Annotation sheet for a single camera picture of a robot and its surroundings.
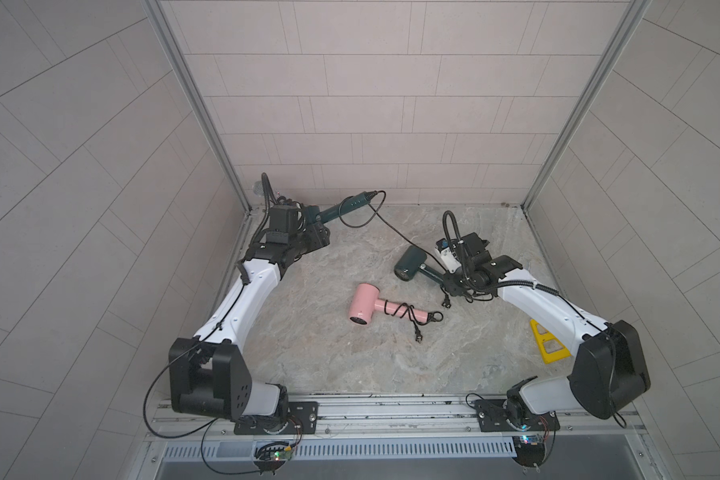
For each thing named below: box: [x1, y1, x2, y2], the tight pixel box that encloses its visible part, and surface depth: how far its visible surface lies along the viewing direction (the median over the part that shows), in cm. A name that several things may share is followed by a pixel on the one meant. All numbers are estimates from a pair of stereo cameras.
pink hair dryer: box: [349, 283, 429, 325], surface depth 87 cm
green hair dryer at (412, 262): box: [394, 245, 445, 284], surface depth 96 cm
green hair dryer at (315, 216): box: [304, 190, 378, 225], surface depth 76 cm
